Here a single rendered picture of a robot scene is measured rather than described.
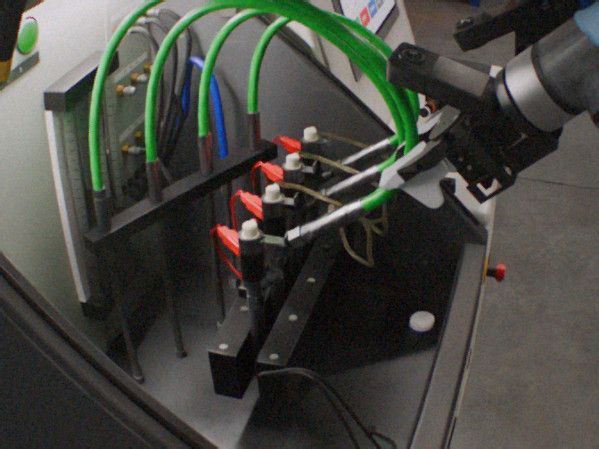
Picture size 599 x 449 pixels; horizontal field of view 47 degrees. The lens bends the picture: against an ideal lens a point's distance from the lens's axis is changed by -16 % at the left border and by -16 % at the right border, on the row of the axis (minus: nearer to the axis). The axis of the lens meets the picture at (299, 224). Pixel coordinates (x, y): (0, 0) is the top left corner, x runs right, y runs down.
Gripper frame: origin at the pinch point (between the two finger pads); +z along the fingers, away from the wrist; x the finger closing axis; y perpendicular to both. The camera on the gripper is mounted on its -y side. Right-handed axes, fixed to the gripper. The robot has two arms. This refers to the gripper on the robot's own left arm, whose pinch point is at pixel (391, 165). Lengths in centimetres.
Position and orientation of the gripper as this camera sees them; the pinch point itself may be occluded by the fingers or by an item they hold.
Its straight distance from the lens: 80.9
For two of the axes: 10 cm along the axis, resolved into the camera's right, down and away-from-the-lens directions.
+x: 4.7, -6.6, 5.9
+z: -5.1, 3.5, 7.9
